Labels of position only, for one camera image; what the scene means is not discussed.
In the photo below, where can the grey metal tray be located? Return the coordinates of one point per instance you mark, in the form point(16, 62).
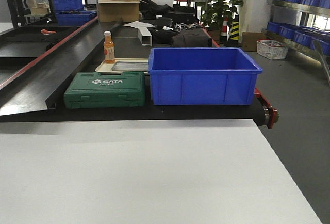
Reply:
point(130, 66)

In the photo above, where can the beige plastic tray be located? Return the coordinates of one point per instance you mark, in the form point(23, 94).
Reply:
point(105, 68)

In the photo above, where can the large blue plastic bin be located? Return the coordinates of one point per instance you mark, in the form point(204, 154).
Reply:
point(202, 76)

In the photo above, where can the black bag on conveyor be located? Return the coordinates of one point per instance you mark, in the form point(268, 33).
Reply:
point(161, 36)

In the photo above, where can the grey square metal tube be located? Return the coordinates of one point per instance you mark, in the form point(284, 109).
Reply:
point(145, 36)

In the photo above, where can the dark folded cloth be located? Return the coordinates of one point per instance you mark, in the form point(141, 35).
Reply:
point(191, 40)

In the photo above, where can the orange juice bottle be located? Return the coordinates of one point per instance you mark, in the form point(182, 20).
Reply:
point(109, 48)

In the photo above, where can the green SATA tool case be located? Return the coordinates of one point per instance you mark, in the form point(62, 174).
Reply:
point(95, 90)

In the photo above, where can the red white traffic cone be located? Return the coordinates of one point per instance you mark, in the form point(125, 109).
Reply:
point(223, 33)

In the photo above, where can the yellow black traffic cone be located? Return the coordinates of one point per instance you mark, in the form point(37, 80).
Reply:
point(233, 40)

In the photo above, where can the brown cardboard box floor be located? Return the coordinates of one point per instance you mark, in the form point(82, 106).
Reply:
point(249, 41)

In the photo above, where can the large cardboard box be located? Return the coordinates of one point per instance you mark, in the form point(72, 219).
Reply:
point(114, 10)

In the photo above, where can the white plastic basket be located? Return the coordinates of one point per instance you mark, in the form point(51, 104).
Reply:
point(272, 49)

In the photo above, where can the green potted plant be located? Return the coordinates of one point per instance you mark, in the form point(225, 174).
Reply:
point(217, 10)

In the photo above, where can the blue crate lower far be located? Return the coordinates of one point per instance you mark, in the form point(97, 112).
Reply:
point(75, 19)

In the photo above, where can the blue crate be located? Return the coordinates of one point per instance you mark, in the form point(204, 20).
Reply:
point(75, 19)
point(67, 5)

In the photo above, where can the blue crate upper far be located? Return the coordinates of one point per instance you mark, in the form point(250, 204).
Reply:
point(67, 5)

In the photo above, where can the metal shelf rack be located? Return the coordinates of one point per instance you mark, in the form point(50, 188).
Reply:
point(301, 34)

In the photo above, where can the red conveyor end bracket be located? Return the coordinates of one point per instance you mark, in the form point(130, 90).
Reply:
point(271, 114)

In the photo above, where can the orange handled tool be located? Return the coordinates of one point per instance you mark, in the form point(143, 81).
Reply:
point(47, 32)

